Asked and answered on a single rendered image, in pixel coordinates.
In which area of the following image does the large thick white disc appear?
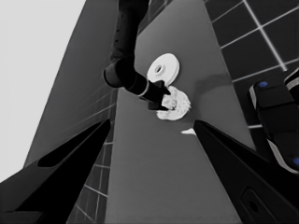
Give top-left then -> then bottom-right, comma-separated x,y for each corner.
147,52 -> 181,88

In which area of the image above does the white thin T-shaped piece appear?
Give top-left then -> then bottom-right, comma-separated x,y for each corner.
180,128 -> 198,136

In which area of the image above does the dark robot body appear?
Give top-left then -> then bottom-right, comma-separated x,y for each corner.
248,66 -> 299,175

